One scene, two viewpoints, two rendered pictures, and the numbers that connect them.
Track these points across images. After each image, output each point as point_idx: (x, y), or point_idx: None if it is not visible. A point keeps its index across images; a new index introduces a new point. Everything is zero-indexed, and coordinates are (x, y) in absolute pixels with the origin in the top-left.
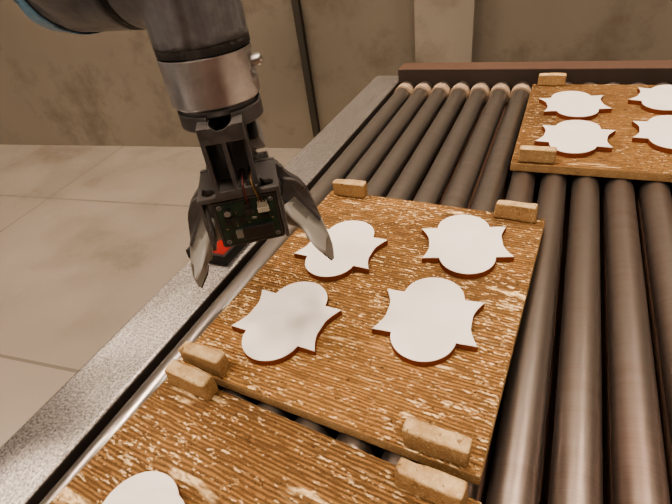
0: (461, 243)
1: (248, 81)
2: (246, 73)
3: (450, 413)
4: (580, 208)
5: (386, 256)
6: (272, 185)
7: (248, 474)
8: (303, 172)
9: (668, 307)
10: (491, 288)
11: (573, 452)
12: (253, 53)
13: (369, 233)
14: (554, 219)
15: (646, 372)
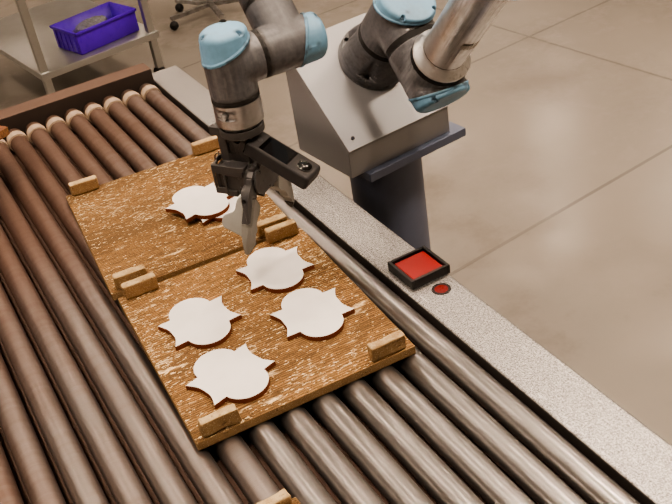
0: (231, 369)
1: (216, 119)
2: (215, 115)
3: (147, 304)
4: (185, 498)
5: (276, 334)
6: (213, 163)
7: (205, 239)
8: (507, 356)
9: (74, 446)
10: (183, 364)
11: (90, 340)
12: (223, 114)
13: (306, 331)
14: (198, 468)
15: (72, 395)
